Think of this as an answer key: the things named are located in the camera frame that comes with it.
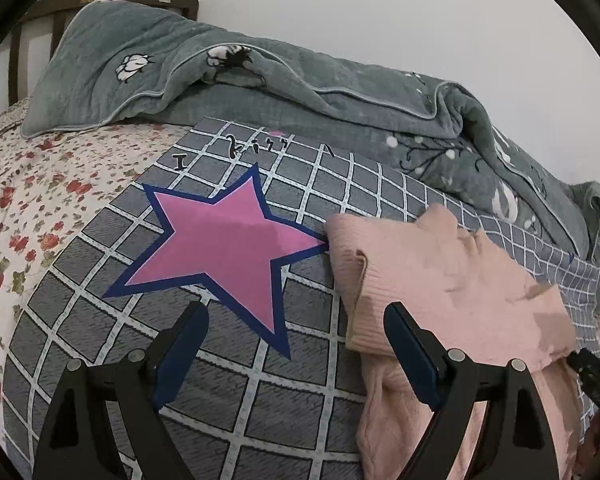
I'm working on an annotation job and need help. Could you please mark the grey checked star bedsheet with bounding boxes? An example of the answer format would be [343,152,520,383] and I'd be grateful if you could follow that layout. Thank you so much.
[2,116,600,480]

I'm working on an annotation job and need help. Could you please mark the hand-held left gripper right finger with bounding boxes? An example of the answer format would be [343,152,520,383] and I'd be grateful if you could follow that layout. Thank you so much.
[384,302,556,480]

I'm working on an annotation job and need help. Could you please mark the dark wooden headboard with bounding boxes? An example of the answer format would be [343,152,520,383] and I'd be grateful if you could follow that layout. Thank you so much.
[7,0,200,107]

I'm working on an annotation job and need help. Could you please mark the grey-green quilt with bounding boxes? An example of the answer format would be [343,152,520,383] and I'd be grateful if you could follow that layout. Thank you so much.
[21,1,600,261]

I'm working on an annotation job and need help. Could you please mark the floral bedsheet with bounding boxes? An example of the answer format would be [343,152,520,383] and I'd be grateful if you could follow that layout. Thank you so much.
[0,97,191,426]

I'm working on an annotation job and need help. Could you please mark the pink knit garment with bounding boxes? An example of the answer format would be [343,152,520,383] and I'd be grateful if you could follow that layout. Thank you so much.
[325,203,581,480]

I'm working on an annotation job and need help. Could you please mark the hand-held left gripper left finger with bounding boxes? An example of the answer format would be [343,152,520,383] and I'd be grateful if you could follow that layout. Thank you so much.
[32,301,211,480]

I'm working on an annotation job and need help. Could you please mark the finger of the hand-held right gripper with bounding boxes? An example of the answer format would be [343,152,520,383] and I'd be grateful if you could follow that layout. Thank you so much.
[567,347,600,411]

